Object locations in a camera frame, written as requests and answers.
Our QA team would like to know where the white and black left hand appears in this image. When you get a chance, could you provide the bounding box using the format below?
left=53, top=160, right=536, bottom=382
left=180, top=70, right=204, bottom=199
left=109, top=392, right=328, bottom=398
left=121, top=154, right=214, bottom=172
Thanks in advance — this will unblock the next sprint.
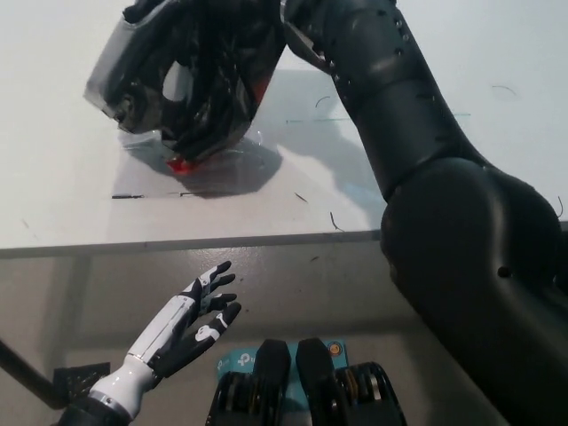
left=88, top=260, right=243, bottom=418

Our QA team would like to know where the black plastic bag grey inside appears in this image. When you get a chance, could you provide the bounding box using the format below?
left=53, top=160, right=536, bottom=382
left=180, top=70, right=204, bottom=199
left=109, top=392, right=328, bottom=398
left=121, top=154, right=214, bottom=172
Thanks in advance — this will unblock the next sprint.
left=83, top=0, right=285, bottom=175

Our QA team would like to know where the teal router box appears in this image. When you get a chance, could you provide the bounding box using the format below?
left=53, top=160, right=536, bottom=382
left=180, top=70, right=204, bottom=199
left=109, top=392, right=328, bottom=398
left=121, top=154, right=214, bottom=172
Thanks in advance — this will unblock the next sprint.
left=216, top=340, right=348, bottom=426

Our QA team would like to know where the black metal table leg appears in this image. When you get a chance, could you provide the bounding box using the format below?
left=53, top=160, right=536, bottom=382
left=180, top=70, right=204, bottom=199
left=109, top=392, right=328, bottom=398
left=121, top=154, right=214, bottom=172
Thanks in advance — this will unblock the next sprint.
left=0, top=339, right=67, bottom=409

